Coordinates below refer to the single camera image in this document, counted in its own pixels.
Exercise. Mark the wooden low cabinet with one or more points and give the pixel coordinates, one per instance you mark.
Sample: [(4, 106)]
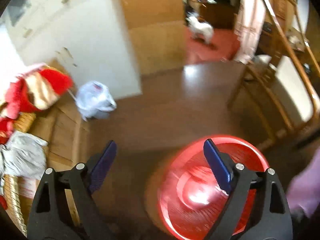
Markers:
[(61, 127)]

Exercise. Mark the white cupboard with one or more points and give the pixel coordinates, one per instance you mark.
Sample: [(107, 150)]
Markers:
[(87, 37)]

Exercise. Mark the white dog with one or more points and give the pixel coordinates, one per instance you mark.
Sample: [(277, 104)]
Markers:
[(197, 28)]

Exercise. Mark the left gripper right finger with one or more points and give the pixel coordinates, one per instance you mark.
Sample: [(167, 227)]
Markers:
[(256, 207)]

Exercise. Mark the pink floral curtain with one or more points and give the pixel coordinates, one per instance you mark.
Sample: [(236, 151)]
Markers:
[(248, 27)]

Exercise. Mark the white plastic bag on floor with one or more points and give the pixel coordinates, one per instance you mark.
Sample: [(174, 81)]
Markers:
[(94, 100)]

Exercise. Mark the purple tablecloth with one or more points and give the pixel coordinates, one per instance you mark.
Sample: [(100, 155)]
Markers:
[(303, 191)]

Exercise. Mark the red plastic waste basket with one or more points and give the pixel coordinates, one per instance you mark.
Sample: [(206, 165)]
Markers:
[(190, 199)]

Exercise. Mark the grey cloth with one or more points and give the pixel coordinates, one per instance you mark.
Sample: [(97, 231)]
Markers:
[(23, 156)]

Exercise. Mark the red and gold blanket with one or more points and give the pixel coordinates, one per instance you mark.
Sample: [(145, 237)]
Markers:
[(31, 92)]

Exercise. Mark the wooden rattan chair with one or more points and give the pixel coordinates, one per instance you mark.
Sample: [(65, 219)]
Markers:
[(277, 85)]

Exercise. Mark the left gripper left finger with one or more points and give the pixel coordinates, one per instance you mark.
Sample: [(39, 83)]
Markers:
[(50, 217)]

